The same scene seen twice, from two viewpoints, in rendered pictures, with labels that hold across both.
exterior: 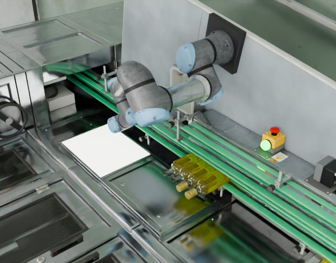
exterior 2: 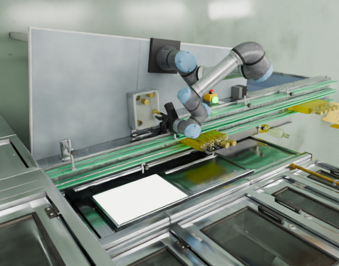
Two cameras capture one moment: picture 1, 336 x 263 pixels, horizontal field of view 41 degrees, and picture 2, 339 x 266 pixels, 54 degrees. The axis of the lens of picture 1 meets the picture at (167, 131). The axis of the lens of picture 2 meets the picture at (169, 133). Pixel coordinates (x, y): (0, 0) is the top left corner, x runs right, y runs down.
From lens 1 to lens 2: 2.52 m
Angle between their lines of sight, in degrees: 74
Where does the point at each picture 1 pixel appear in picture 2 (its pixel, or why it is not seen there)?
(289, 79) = (207, 56)
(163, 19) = (97, 66)
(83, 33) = not seen: outside the picture
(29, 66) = (36, 176)
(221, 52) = not seen: hidden behind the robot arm
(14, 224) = (252, 251)
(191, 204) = (220, 160)
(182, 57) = (187, 59)
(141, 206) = (225, 177)
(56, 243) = (271, 219)
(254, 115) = not seen: hidden behind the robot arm
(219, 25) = (163, 43)
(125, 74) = (258, 46)
